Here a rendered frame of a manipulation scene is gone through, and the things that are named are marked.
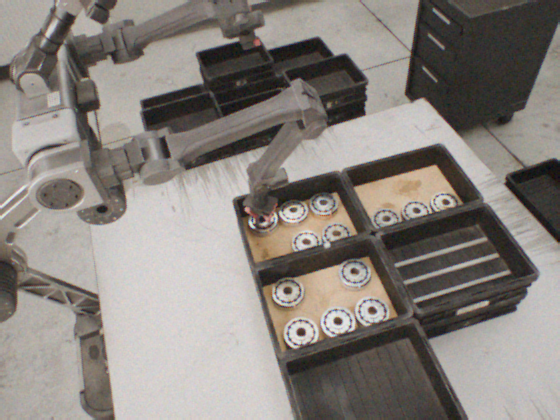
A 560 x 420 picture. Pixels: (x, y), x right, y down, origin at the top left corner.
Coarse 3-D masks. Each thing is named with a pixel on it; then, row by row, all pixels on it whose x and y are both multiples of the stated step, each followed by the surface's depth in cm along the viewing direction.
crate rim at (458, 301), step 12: (480, 204) 157; (444, 216) 155; (492, 216) 154; (396, 228) 154; (408, 228) 154; (504, 228) 151; (516, 240) 148; (384, 252) 148; (528, 264) 142; (396, 276) 142; (528, 276) 140; (492, 288) 138; (504, 288) 138; (408, 300) 137; (456, 300) 136; (468, 300) 137; (420, 312) 135; (432, 312) 136
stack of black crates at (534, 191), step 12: (528, 168) 240; (540, 168) 243; (552, 168) 246; (516, 180) 244; (528, 180) 248; (540, 180) 248; (552, 180) 247; (516, 192) 235; (528, 192) 243; (540, 192) 243; (552, 192) 242; (528, 204) 229; (540, 204) 238; (552, 204) 237; (540, 216) 223; (552, 216) 233; (552, 228) 218
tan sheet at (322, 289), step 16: (320, 272) 157; (336, 272) 156; (304, 288) 153; (320, 288) 153; (336, 288) 152; (368, 288) 152; (272, 304) 150; (304, 304) 150; (320, 304) 149; (336, 304) 149; (352, 304) 149; (288, 320) 147; (320, 320) 146; (320, 336) 143
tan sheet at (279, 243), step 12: (336, 192) 178; (312, 216) 171; (336, 216) 171; (348, 216) 170; (288, 228) 169; (300, 228) 168; (312, 228) 168; (252, 240) 167; (264, 240) 166; (276, 240) 166; (288, 240) 166; (252, 252) 163; (264, 252) 163; (276, 252) 163; (288, 252) 162
